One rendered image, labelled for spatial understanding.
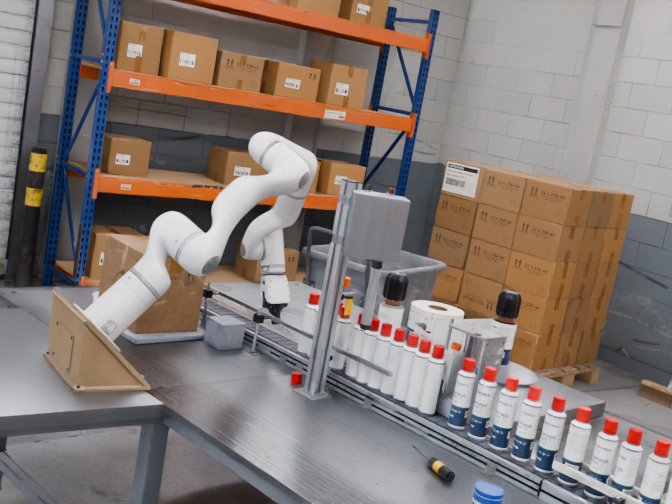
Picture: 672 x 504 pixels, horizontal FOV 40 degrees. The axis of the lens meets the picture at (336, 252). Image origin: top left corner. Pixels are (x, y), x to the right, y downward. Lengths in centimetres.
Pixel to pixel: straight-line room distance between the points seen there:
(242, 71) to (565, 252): 260
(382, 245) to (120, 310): 78
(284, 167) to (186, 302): 66
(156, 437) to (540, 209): 403
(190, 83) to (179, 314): 347
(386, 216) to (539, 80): 576
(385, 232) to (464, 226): 395
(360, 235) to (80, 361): 86
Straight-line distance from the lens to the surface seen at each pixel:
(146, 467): 278
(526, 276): 632
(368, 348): 285
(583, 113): 795
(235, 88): 676
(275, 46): 779
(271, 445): 244
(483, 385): 258
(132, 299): 270
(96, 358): 261
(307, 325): 305
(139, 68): 643
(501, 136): 856
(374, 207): 269
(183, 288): 316
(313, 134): 804
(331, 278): 276
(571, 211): 620
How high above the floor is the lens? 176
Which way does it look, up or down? 10 degrees down
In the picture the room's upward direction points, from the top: 10 degrees clockwise
